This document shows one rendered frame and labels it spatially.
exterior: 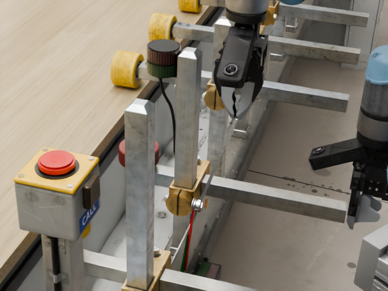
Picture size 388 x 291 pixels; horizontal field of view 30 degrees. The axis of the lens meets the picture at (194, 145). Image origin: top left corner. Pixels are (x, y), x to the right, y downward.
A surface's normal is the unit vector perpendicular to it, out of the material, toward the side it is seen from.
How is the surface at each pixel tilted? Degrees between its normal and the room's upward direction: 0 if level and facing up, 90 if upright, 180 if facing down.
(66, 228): 90
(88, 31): 0
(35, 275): 90
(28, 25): 0
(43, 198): 90
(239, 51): 30
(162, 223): 0
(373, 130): 90
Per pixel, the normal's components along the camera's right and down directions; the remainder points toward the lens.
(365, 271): -0.77, 0.31
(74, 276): 0.96, 0.18
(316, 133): 0.04, -0.85
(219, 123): -0.29, 0.49
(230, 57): -0.14, -0.50
